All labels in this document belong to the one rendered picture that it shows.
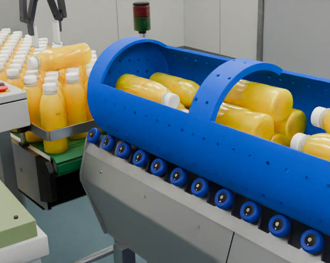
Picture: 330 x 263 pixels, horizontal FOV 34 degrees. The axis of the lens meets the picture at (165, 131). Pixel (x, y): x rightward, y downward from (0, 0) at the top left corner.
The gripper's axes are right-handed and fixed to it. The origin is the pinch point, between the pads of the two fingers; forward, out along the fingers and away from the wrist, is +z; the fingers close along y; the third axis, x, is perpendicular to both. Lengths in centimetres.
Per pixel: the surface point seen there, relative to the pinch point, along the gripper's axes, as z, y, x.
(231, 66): -1, 9, -66
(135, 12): 0.2, 45.6, 19.4
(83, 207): 123, 65, 109
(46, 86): 12.8, -5.2, -7.7
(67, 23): 64, 215, 391
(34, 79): 13.1, -3.2, 4.1
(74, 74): 12.5, 7.2, -2.1
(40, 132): 25.9, -8.0, -6.7
